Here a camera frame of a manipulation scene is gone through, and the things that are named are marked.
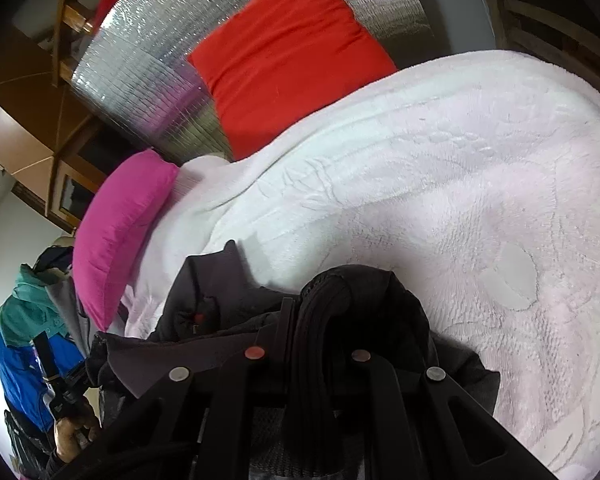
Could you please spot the dark grey jacket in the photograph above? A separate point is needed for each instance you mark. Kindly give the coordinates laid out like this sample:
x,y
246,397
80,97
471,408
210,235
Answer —
x,y
215,290

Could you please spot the red pillow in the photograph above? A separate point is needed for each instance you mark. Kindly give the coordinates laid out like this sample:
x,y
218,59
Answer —
x,y
290,50

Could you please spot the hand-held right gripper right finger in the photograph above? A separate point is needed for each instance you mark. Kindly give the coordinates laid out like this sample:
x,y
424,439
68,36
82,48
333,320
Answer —
x,y
380,390

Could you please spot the wooden wardrobe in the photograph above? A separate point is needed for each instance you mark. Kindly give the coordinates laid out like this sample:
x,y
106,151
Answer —
x,y
20,125

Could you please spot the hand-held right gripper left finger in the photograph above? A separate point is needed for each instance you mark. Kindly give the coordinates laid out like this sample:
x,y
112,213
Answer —
x,y
267,360

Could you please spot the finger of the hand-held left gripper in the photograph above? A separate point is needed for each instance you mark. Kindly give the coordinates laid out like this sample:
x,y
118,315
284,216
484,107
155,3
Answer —
x,y
45,355

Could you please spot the wooden chair frame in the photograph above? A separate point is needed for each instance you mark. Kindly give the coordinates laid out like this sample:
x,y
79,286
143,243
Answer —
x,y
62,15

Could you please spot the dark cloth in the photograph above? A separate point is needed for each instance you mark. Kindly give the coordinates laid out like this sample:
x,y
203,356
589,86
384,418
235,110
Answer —
x,y
55,260

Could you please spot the wooden rack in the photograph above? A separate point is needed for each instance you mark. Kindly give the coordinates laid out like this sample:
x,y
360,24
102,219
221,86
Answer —
x,y
530,15

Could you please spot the white fleece blanket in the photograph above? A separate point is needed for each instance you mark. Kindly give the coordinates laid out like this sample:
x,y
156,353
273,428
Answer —
x,y
430,185

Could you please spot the teal and blue jacket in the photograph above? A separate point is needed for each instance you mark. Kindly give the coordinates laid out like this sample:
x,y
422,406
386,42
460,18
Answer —
x,y
20,360

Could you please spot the person's left hand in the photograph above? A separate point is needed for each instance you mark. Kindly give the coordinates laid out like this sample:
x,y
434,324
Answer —
x,y
71,435

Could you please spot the pink pillow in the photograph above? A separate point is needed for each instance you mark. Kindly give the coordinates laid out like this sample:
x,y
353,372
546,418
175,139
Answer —
x,y
115,230

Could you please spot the grey garment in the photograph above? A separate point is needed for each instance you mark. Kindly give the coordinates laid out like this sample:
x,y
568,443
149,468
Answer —
x,y
65,300

